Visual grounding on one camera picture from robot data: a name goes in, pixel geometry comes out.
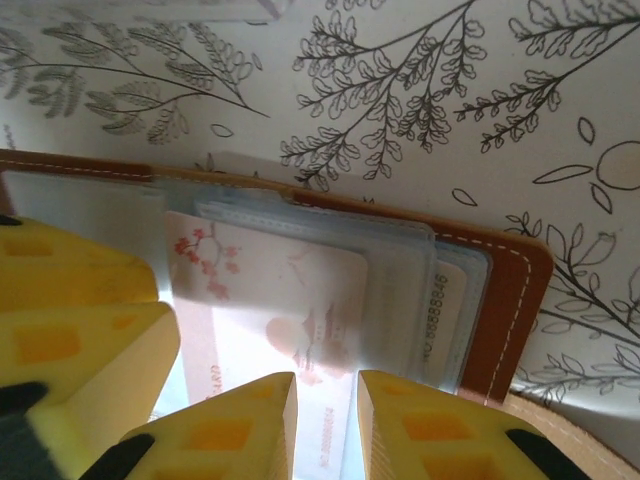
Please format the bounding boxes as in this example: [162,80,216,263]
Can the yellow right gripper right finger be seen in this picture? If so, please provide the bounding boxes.
[356,369,601,480]

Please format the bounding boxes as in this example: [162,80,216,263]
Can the brown leather card holder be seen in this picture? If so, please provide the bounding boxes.
[0,148,640,454]

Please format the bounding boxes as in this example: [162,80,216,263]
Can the pale pink numbered card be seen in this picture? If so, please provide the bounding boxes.
[424,258,470,389]

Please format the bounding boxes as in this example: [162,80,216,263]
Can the pink cherry blossom card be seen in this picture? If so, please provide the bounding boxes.
[164,209,370,480]

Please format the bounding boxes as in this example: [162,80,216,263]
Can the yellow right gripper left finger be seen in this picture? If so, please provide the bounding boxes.
[64,371,300,480]

